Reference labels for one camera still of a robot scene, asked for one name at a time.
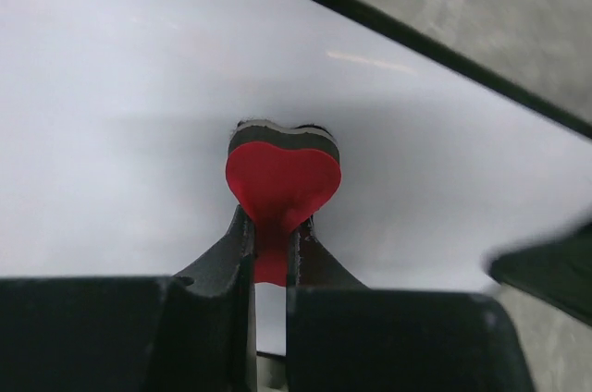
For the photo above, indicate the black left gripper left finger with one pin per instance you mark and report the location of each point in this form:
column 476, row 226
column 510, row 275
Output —
column 193, row 331

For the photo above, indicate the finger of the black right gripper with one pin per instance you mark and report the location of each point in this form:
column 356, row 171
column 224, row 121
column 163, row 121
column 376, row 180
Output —
column 553, row 268

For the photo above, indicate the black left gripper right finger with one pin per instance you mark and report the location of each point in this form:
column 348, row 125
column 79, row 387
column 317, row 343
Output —
column 344, row 336

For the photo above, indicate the red bone-shaped eraser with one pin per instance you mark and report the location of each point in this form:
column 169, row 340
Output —
column 281, row 177

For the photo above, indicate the black-framed small whiteboard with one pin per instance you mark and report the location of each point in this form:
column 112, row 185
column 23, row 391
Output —
column 116, row 116

